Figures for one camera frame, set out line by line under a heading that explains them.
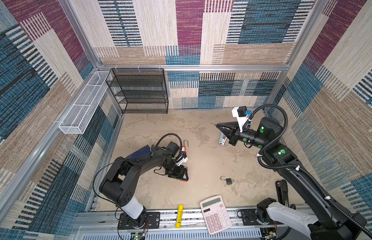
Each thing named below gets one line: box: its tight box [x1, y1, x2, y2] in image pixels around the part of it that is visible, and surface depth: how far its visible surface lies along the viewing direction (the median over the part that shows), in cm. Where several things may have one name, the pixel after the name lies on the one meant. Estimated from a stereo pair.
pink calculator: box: [200, 195, 233, 235], surface depth 75 cm
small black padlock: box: [225, 178, 233, 185], surface depth 87 cm
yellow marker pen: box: [175, 204, 184, 229], surface depth 75 cm
